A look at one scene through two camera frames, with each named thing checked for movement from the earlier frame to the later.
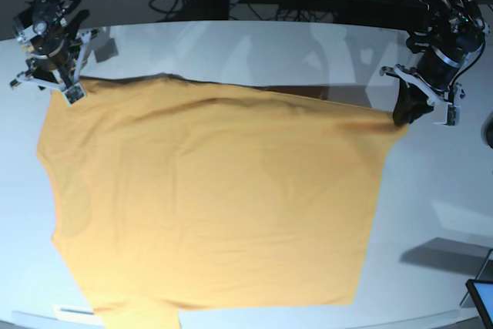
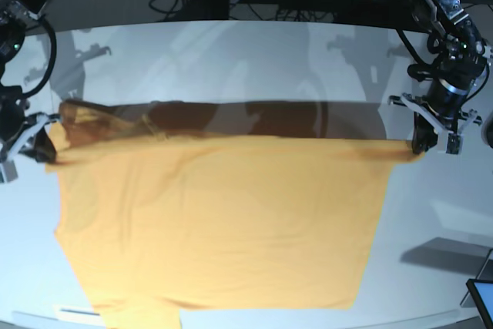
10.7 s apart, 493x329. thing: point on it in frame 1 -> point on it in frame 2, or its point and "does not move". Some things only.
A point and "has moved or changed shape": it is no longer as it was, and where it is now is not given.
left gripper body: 56,65 -> 16,126
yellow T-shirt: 179,194 has moved or changed shape
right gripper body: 434,78 -> 443,107
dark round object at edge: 487,130 does not move
